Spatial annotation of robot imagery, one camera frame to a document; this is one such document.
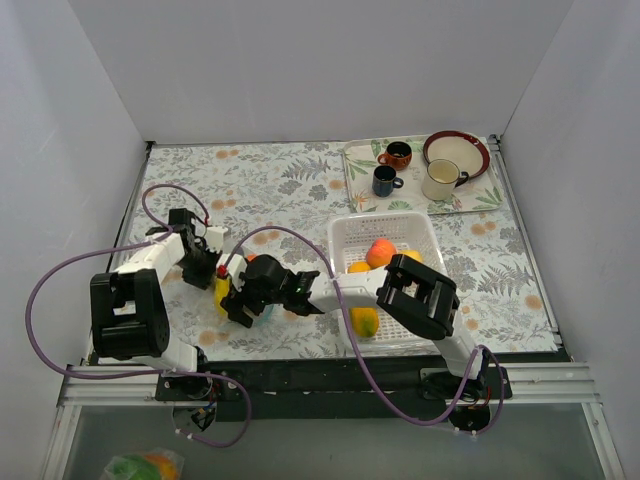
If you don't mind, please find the floral serving tray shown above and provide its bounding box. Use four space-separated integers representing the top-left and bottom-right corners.
343 135 503 215

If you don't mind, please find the floral tablecloth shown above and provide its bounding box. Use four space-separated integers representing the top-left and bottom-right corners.
139 142 562 361

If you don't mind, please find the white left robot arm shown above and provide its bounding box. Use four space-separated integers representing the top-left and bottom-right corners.
90 208 246 400

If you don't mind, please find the fake peach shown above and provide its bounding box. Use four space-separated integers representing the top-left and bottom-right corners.
365 238 397 269

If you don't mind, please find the yellow green fake mango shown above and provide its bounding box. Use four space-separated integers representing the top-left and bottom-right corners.
349 307 379 338

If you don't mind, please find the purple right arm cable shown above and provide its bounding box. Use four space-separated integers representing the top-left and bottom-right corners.
217 225 506 432

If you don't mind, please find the white perforated plastic basket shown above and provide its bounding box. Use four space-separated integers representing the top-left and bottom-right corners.
328 211 447 356

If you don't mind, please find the yellow fake banana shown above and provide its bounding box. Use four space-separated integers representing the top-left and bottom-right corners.
213 276 232 318

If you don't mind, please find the bag of fake fruit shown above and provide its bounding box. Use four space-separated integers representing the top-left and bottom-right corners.
101 448 184 480

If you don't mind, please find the yellow fake lemon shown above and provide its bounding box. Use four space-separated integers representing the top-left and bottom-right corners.
401 250 423 263

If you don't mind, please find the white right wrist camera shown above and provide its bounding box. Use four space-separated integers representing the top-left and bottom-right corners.
216 253 248 291

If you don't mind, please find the orange patterned mug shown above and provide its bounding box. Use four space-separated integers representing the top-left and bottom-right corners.
377 141 412 171

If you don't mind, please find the cream enamel mug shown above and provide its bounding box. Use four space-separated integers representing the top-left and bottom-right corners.
421 159 469 201

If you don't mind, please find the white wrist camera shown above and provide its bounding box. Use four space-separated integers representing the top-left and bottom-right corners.
216 253 248 291
203 226 229 252

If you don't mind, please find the dark blue mug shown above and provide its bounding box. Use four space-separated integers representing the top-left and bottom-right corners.
372 165 404 198

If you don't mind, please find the red rimmed plate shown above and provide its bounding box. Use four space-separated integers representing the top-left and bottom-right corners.
423 130 490 179

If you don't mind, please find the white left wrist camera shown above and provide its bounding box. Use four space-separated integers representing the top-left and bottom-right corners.
203 226 229 252

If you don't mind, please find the clear zip top bag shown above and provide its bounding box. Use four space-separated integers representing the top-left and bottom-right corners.
196 250 274 327

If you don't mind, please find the small orange yellow fruit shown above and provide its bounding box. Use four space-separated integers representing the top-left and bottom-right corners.
348 261 371 273

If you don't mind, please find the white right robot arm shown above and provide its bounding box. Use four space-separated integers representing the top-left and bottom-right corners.
232 254 489 398

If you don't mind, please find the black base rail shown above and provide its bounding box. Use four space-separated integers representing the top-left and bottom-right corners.
54 344 601 421

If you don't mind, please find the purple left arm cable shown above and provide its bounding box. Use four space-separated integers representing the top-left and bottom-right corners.
25 184 252 447

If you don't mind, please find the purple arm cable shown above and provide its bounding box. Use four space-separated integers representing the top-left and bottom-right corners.
25 184 252 447
217 225 506 432

